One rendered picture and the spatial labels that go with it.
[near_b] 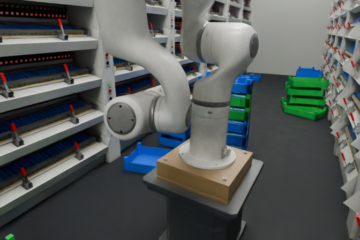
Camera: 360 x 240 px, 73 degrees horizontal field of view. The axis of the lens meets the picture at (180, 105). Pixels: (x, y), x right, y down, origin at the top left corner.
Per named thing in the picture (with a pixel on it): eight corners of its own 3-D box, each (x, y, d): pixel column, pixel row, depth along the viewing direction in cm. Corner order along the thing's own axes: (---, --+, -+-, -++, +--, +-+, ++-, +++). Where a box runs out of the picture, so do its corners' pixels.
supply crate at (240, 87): (253, 86, 152) (254, 74, 150) (249, 94, 134) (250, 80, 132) (206, 83, 163) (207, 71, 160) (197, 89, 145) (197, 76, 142)
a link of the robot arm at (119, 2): (187, -35, 42) (196, 121, 54) (105, -25, 46) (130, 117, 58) (172, -40, 34) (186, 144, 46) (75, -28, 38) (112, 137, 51)
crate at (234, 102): (252, 98, 155) (253, 86, 152) (248, 107, 137) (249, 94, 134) (205, 94, 165) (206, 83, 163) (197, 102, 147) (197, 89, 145)
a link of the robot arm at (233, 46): (204, 95, 85) (209, 23, 78) (256, 105, 74) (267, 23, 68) (184, 101, 76) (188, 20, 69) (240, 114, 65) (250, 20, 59)
